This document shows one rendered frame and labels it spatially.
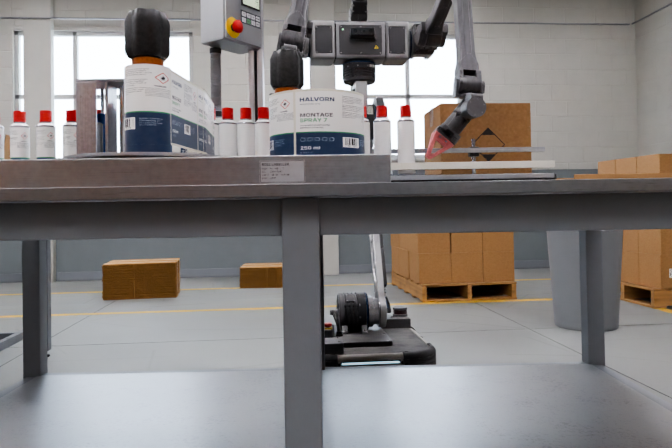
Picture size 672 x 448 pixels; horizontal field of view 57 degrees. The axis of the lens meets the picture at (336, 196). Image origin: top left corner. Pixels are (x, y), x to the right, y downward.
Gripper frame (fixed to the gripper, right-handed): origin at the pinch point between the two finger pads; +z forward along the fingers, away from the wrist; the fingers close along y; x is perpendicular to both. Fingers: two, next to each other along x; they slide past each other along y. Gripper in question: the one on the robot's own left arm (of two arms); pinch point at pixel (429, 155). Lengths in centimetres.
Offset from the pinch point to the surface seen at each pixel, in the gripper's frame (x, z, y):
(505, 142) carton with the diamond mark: 18.0, -22.1, -18.1
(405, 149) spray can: -6.8, 3.4, 2.8
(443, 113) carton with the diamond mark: -3.5, -16.4, -17.1
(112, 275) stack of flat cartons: -119, 196, -374
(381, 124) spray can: -16.7, 2.2, 2.6
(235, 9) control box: -72, 2, -3
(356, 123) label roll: -21, 14, 56
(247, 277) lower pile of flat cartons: -26, 132, -434
